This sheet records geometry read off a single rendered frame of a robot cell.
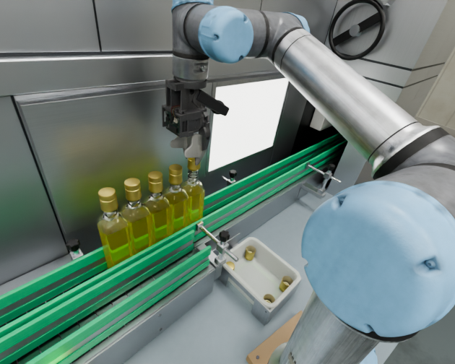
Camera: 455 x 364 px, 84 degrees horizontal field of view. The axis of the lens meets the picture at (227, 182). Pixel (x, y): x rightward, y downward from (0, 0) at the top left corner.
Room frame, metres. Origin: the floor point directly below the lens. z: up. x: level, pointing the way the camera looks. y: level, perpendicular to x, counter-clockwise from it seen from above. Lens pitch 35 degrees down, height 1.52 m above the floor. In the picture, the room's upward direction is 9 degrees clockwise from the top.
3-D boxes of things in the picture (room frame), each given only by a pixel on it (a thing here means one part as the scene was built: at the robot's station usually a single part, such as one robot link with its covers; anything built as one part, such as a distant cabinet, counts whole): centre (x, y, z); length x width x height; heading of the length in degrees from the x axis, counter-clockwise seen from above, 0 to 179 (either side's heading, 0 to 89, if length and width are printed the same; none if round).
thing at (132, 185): (0.45, 0.21, 1.14); 0.04 x 0.04 x 0.04
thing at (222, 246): (0.50, 0.00, 0.95); 0.17 x 0.03 x 0.12; 49
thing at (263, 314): (0.54, -0.12, 0.79); 0.27 x 0.17 x 0.08; 49
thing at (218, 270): (0.51, 0.02, 0.85); 0.09 x 0.04 x 0.07; 49
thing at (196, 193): (0.58, 0.10, 0.99); 0.06 x 0.06 x 0.21; 50
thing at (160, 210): (0.49, 0.17, 0.99); 0.06 x 0.06 x 0.21; 48
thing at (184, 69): (0.56, 0.11, 1.40); 0.08 x 0.08 x 0.05
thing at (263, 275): (0.52, -0.15, 0.80); 0.22 x 0.17 x 0.09; 49
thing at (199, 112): (0.56, 0.12, 1.32); 0.09 x 0.08 x 0.12; 140
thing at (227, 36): (0.49, 0.04, 1.47); 0.11 x 0.11 x 0.08; 36
